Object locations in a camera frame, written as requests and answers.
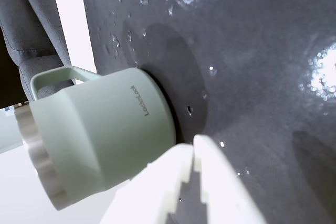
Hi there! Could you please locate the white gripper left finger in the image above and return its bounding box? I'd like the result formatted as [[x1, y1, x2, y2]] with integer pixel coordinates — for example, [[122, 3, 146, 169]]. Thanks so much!
[[99, 143, 195, 224]]

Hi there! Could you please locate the grey fabric chair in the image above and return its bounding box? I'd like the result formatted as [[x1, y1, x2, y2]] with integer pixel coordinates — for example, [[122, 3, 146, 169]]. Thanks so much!
[[0, 0, 77, 103]]

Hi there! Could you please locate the pale green steel mug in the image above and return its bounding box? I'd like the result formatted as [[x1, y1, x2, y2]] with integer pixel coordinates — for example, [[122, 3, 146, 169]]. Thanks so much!
[[14, 65, 182, 211]]

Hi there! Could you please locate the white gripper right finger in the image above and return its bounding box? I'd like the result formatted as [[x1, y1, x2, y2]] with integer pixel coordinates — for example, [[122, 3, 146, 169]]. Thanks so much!
[[192, 134, 266, 224]]

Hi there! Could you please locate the black table mat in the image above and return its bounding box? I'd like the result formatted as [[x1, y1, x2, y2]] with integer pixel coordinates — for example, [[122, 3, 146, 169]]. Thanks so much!
[[78, 0, 336, 224]]

